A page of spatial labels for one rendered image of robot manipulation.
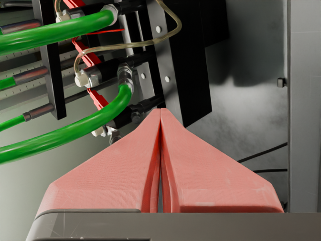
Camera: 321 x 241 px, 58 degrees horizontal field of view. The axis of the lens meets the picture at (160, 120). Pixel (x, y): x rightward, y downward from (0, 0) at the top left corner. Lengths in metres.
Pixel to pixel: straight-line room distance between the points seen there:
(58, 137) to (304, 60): 0.28
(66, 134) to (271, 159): 0.46
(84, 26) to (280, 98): 0.39
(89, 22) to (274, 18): 0.34
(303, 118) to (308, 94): 0.03
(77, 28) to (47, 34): 0.03
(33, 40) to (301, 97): 0.30
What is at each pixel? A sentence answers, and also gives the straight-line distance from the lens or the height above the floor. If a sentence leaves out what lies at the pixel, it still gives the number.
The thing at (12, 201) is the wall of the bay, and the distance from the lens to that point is 0.76.
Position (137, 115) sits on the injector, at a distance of 0.45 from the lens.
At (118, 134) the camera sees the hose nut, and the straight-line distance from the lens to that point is 0.40.
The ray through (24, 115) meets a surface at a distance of 0.61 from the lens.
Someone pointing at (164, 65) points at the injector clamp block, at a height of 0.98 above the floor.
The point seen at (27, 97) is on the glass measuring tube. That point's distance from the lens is 0.67.
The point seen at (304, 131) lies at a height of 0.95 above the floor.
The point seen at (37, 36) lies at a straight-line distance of 0.24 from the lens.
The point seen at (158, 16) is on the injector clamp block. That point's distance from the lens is 0.46.
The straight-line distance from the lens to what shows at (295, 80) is 0.39.
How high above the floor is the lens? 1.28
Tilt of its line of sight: 34 degrees down
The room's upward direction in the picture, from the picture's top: 119 degrees counter-clockwise
